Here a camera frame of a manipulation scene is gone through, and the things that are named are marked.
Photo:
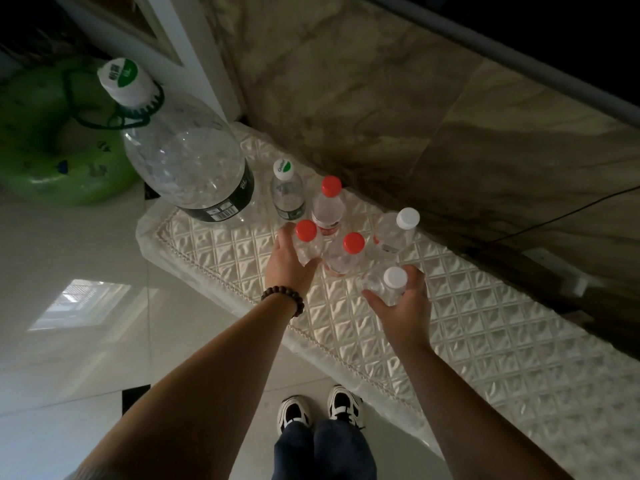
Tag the blue jeans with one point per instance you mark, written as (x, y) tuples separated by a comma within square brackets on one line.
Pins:
[(330, 452)]

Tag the person's black-white sneaker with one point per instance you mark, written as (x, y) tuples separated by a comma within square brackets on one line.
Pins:
[(293, 413), (345, 404)]

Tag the white door frame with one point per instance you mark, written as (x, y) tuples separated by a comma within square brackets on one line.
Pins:
[(200, 49)]

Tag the cream quilted table cover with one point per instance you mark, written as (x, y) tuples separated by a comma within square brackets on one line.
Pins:
[(490, 334)]

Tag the person's right forearm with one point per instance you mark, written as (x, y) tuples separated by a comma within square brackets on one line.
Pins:
[(465, 419)]

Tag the person's left forearm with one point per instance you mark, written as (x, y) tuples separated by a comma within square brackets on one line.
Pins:
[(200, 394)]

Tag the green-label white-capped bottle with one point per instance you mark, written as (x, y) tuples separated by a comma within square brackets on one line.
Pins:
[(287, 193)]

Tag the person's right thumb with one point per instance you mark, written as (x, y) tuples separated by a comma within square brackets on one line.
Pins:
[(376, 299)]

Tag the large clear water jug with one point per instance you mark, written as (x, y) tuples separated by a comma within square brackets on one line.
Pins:
[(187, 157)]

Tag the person's right black-white sneaker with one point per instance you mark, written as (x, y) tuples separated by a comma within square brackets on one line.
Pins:
[(345, 404)]

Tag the person's right hand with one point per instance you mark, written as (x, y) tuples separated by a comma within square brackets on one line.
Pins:
[(409, 318)]

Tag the person's left hand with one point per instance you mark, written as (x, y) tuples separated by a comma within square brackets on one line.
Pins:
[(284, 268)]

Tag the small white-capped clear bottle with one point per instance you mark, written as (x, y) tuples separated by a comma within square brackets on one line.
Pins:
[(397, 232), (389, 283)]

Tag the person's left black-white sneaker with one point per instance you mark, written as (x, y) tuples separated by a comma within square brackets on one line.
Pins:
[(293, 413)]

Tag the small red-capped clear bottle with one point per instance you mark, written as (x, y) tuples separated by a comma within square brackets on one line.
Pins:
[(346, 254), (307, 240), (328, 207)]

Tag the person's left thumb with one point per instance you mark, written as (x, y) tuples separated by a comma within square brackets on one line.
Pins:
[(310, 265)]

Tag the grey metal rail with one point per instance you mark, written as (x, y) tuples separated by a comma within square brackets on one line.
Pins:
[(505, 52)]

